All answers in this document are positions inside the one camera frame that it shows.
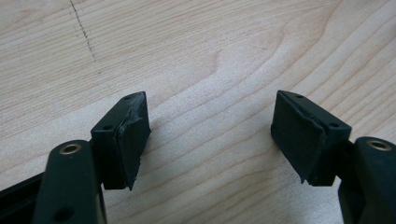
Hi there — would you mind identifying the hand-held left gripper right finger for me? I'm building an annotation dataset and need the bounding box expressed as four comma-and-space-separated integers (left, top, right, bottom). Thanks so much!
270, 90, 353, 188

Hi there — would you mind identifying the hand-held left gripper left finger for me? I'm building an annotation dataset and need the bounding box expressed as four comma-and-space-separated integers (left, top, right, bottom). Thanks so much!
90, 91, 152, 191

